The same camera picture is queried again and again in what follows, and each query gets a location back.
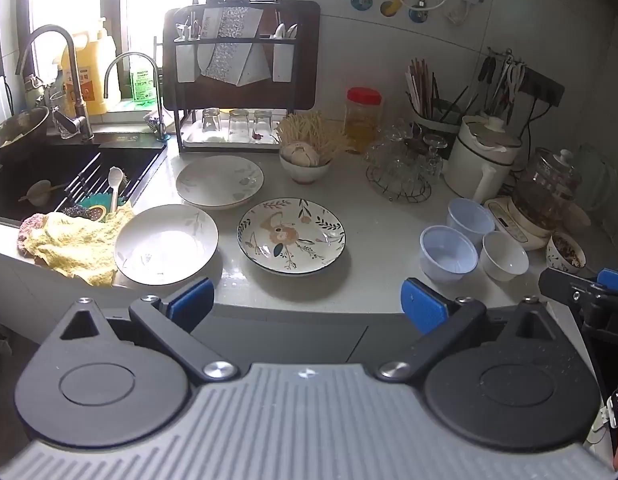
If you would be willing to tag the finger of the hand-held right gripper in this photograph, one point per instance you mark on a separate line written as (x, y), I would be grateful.
(614, 280)

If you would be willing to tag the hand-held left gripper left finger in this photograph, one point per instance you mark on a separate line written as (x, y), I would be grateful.
(191, 305)

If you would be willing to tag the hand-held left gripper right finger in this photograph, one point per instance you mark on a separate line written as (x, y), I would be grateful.
(424, 307)

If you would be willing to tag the light blue plastic bowl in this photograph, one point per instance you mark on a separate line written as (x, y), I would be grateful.
(470, 217)
(448, 252)

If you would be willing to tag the white leaf print plate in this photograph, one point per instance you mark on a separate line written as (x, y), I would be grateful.
(219, 180)
(164, 245)

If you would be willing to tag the floral painted plate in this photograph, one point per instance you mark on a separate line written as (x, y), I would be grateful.
(291, 235)

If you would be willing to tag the patterned small bowl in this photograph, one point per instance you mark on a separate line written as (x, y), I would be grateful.
(565, 255)

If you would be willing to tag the plain white ceramic bowl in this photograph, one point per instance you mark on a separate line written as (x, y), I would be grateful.
(504, 257)

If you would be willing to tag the glass health kettle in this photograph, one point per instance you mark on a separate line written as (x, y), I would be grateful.
(544, 195)

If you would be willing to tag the yellow dish cloth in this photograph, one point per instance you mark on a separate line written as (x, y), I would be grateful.
(79, 240)

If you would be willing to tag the teal scrub pad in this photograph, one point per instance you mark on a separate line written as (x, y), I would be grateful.
(91, 210)

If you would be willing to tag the white spoon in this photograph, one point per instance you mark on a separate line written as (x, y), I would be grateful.
(116, 180)

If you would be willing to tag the white electric pot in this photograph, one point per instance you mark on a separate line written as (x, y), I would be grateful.
(476, 160)

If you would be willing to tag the white bowl holding garlic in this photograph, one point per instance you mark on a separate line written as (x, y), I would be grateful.
(305, 172)

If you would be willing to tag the pink knitted cloth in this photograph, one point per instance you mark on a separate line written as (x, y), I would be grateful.
(25, 232)

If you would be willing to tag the clear drinking glass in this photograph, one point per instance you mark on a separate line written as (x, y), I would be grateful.
(264, 122)
(211, 121)
(240, 124)

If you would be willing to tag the garlic bulb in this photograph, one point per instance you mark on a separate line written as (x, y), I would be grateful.
(300, 152)

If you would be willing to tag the wooden ladle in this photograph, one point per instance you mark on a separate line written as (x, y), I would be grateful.
(39, 191)

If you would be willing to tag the black dish rack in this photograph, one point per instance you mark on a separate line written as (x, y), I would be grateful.
(184, 110)

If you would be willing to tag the red lid plastic jar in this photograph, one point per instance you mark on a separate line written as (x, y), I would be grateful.
(363, 120)

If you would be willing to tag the chopstick holder with chopsticks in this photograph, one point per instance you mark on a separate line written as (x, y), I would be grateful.
(431, 105)

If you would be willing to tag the black kitchen sink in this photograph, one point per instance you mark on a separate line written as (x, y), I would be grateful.
(34, 170)

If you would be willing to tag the bundle of dried noodles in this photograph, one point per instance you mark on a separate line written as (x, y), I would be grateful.
(314, 130)

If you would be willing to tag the small curved steel faucet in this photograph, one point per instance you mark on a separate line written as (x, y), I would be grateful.
(156, 90)

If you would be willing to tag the green liquid bottle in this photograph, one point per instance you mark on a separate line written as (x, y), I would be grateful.
(145, 85)

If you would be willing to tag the hanging kitchen utensils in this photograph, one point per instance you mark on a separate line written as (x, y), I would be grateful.
(501, 85)

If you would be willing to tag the stainless steel bowl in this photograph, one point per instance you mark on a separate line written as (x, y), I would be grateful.
(16, 132)

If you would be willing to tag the tall steel faucet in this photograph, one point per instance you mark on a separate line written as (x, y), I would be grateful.
(76, 85)

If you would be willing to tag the yellow detergent bottle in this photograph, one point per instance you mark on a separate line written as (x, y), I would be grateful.
(94, 75)

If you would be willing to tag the patterned white board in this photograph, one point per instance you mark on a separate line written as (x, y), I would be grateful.
(234, 45)

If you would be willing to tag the window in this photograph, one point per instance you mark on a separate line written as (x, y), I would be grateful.
(149, 5)

